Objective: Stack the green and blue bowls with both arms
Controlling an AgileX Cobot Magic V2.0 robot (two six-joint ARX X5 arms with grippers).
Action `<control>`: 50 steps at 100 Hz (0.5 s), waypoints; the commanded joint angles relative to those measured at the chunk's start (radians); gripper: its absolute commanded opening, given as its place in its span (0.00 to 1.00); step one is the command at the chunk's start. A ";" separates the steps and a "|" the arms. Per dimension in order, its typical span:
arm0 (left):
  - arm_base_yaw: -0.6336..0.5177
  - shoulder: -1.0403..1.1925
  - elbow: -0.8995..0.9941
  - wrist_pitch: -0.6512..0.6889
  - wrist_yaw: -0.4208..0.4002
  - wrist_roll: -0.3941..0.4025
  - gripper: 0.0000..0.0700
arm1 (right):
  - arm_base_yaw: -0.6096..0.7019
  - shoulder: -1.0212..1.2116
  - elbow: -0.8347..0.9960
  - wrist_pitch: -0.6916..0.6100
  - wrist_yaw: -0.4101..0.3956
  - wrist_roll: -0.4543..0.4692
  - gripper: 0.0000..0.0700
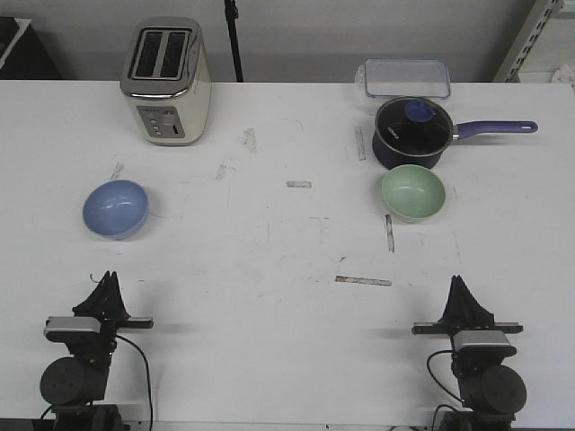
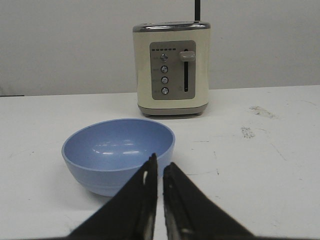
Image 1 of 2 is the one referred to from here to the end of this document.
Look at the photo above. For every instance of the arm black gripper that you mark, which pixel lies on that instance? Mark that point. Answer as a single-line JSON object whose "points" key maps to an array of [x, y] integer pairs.
{"points": [[118, 319], [461, 305]]}

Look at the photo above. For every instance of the blue bowl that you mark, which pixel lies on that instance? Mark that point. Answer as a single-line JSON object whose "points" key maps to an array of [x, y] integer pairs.
{"points": [[116, 210]]}

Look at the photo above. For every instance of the green bowl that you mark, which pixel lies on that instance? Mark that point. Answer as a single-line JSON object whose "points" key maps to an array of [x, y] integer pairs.
{"points": [[413, 193]]}

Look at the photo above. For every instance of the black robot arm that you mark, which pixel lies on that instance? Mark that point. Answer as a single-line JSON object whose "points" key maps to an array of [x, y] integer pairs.
{"points": [[74, 386], [490, 393]]}

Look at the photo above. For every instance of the dark blue saucepan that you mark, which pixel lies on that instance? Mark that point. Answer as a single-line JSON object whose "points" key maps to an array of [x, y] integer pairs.
{"points": [[390, 158]]}

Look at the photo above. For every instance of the glass pot lid blue knob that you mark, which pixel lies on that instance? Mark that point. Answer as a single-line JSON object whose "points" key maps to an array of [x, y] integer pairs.
{"points": [[414, 126]]}

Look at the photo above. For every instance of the cream and chrome toaster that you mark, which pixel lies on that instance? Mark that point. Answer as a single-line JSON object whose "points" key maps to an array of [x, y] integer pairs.
{"points": [[166, 81]]}

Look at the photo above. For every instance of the clear plastic food container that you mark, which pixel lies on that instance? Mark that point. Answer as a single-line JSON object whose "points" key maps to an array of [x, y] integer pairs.
{"points": [[394, 77]]}

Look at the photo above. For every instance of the white crumpled cloth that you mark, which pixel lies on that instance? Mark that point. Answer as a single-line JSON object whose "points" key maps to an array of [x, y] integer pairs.
{"points": [[565, 74]]}

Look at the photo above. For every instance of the white slotted shelf upright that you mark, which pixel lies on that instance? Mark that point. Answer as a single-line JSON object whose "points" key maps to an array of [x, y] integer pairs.
{"points": [[540, 13]]}

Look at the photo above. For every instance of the black tripod pole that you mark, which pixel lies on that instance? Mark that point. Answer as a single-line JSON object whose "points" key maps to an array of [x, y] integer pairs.
{"points": [[231, 15]]}

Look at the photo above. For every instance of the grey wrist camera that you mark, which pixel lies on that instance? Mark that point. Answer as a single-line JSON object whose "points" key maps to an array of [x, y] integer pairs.
{"points": [[493, 342], [58, 328]]}

